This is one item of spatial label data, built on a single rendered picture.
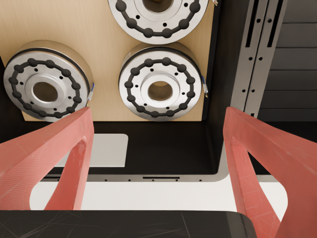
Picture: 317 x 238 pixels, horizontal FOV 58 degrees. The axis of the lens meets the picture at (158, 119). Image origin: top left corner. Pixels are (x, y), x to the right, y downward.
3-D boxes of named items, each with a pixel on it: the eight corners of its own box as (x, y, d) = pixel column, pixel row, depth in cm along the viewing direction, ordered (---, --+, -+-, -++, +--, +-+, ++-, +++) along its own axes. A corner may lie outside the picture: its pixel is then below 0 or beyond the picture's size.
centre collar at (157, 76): (180, 104, 36) (181, 107, 36) (142, 106, 37) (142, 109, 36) (179, 70, 33) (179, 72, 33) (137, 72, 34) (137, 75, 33)
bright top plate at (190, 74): (200, 116, 38) (201, 119, 38) (126, 121, 39) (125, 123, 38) (201, 46, 32) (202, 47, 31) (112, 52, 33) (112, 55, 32)
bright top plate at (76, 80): (90, 122, 39) (89, 125, 39) (14, 116, 38) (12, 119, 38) (86, 54, 33) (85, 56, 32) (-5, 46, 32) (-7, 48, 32)
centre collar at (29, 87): (68, 107, 37) (67, 110, 36) (29, 104, 37) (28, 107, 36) (64, 74, 34) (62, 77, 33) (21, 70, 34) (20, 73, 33)
